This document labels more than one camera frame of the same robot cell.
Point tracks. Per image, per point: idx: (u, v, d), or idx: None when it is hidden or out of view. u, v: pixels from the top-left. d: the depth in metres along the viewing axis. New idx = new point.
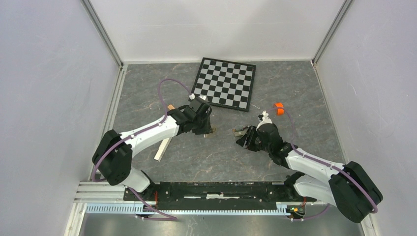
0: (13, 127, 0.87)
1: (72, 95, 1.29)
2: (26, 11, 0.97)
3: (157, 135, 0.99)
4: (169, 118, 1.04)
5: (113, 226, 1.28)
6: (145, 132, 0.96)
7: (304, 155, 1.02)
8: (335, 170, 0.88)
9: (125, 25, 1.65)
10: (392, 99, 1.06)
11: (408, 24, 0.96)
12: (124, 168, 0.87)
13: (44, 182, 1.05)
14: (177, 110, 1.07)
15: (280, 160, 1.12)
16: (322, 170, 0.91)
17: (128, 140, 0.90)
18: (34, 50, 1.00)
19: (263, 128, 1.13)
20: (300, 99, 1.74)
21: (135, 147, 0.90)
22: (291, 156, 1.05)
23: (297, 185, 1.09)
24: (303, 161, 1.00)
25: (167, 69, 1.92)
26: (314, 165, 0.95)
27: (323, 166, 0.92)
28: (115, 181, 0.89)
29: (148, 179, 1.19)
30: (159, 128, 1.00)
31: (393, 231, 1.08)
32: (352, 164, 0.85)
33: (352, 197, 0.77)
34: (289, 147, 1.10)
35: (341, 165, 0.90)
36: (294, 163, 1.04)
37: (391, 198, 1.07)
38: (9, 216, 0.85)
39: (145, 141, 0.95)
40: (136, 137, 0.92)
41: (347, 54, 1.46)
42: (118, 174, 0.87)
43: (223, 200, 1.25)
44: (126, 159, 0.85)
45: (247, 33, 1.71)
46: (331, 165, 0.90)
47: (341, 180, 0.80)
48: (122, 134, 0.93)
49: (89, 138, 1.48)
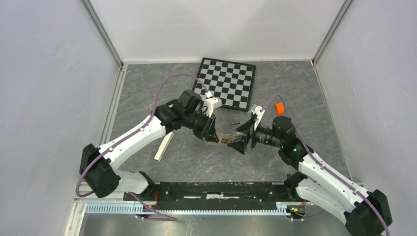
0: (12, 127, 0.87)
1: (72, 95, 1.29)
2: (26, 11, 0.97)
3: (140, 142, 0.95)
4: (153, 120, 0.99)
5: (113, 226, 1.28)
6: (126, 141, 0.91)
7: (323, 165, 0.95)
8: (358, 197, 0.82)
9: (125, 25, 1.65)
10: (391, 99, 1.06)
11: (408, 23, 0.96)
12: (109, 182, 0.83)
13: (43, 182, 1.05)
14: (163, 106, 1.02)
15: (290, 159, 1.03)
16: (343, 192, 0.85)
17: (106, 154, 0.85)
18: (33, 50, 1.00)
19: (278, 124, 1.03)
20: (300, 99, 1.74)
21: (115, 161, 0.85)
22: (308, 162, 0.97)
23: (300, 189, 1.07)
24: (320, 173, 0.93)
25: (167, 69, 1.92)
26: (335, 183, 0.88)
27: (346, 188, 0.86)
28: (104, 193, 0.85)
29: (146, 180, 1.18)
30: (141, 133, 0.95)
31: (393, 231, 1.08)
32: (377, 193, 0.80)
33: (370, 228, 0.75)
34: (303, 149, 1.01)
35: (365, 191, 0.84)
36: (309, 170, 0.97)
37: (391, 199, 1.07)
38: (9, 216, 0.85)
39: (128, 150, 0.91)
40: (115, 148, 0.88)
41: (347, 54, 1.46)
42: (105, 189, 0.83)
43: (223, 200, 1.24)
44: (108, 173, 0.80)
45: (247, 32, 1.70)
46: (356, 190, 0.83)
47: (365, 210, 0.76)
48: (101, 148, 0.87)
49: (89, 138, 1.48)
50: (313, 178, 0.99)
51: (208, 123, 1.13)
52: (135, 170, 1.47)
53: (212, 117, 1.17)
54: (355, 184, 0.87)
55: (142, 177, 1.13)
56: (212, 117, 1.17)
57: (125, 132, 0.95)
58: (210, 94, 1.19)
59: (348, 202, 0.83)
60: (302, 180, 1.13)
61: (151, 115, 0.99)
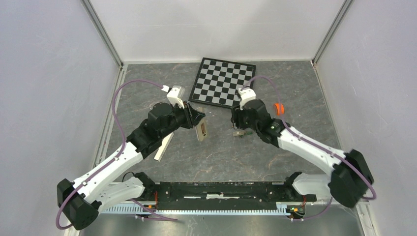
0: (12, 125, 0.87)
1: (72, 96, 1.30)
2: (25, 10, 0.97)
3: (115, 172, 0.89)
4: (127, 146, 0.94)
5: (113, 226, 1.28)
6: (100, 173, 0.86)
7: (300, 136, 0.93)
8: (336, 159, 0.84)
9: (124, 25, 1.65)
10: (391, 100, 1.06)
11: (408, 23, 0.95)
12: (87, 215, 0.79)
13: (43, 182, 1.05)
14: (136, 132, 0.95)
15: (269, 137, 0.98)
16: (322, 158, 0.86)
17: (80, 189, 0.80)
18: (33, 50, 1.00)
19: (248, 105, 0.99)
20: (300, 99, 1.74)
21: (90, 195, 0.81)
22: (285, 136, 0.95)
23: (298, 184, 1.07)
24: (299, 143, 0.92)
25: (167, 69, 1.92)
26: (313, 150, 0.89)
27: (324, 153, 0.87)
28: (85, 224, 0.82)
29: (141, 182, 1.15)
30: (116, 163, 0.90)
31: (393, 231, 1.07)
32: (353, 153, 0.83)
33: (353, 187, 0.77)
34: (280, 125, 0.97)
35: (342, 153, 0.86)
36: (287, 145, 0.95)
37: (393, 199, 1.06)
38: (10, 216, 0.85)
39: (103, 182, 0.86)
40: (89, 182, 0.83)
41: (347, 54, 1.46)
42: (84, 220, 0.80)
43: (223, 200, 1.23)
44: (84, 207, 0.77)
45: (247, 33, 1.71)
46: (333, 153, 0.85)
47: (343, 170, 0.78)
48: (74, 183, 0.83)
49: (89, 137, 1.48)
50: (293, 151, 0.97)
51: (187, 112, 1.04)
52: (134, 170, 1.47)
53: (186, 106, 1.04)
54: (331, 148, 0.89)
55: (135, 182, 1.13)
56: (186, 106, 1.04)
57: (100, 163, 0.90)
58: (166, 88, 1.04)
59: (328, 166, 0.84)
60: (297, 177, 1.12)
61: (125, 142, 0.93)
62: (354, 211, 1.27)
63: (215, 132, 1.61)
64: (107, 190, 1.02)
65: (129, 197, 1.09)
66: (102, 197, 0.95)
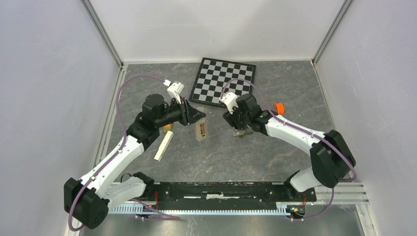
0: (12, 125, 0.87)
1: (72, 96, 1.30)
2: (25, 11, 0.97)
3: (121, 164, 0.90)
4: (129, 139, 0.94)
5: (113, 226, 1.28)
6: (106, 166, 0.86)
7: (285, 122, 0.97)
8: (315, 138, 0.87)
9: (124, 25, 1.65)
10: (391, 100, 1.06)
11: (408, 22, 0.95)
12: (99, 210, 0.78)
13: (43, 182, 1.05)
14: (133, 126, 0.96)
15: (258, 126, 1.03)
16: (303, 138, 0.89)
17: (90, 184, 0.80)
18: (33, 50, 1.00)
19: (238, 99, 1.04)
20: (300, 99, 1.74)
21: (100, 189, 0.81)
22: (272, 123, 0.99)
23: (294, 181, 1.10)
24: (284, 128, 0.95)
25: (167, 69, 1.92)
26: (295, 132, 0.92)
27: (305, 134, 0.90)
28: (97, 222, 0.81)
29: (141, 180, 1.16)
30: (120, 155, 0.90)
31: (393, 231, 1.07)
32: (333, 132, 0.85)
33: (330, 164, 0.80)
34: (267, 114, 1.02)
35: (321, 133, 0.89)
36: (274, 131, 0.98)
37: (393, 199, 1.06)
38: (10, 216, 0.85)
39: (110, 175, 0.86)
40: (98, 176, 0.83)
41: (347, 54, 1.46)
42: (96, 217, 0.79)
43: (222, 200, 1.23)
44: (97, 201, 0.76)
45: (247, 33, 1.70)
46: (312, 133, 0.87)
47: (322, 148, 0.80)
48: (82, 180, 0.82)
49: (89, 137, 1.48)
50: (280, 137, 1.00)
51: (183, 108, 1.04)
52: (134, 170, 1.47)
53: (183, 102, 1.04)
54: (312, 130, 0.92)
55: (136, 181, 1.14)
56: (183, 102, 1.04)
57: (104, 159, 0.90)
58: (167, 83, 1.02)
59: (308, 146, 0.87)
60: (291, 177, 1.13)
61: (126, 135, 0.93)
62: (354, 211, 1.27)
63: (215, 132, 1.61)
64: (112, 189, 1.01)
65: (132, 196, 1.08)
66: (108, 195, 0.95)
